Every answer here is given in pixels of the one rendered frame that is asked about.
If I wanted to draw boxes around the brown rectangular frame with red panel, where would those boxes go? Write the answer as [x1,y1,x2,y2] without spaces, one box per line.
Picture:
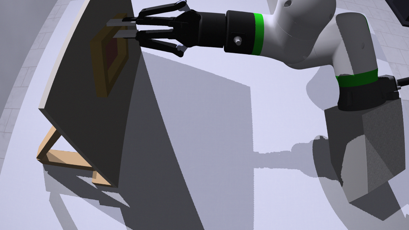
[90,25,129,97]

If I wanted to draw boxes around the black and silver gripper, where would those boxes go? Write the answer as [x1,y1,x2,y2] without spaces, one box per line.
[106,0,226,57]

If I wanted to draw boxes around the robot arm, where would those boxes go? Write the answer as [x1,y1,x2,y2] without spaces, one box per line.
[224,0,409,111]

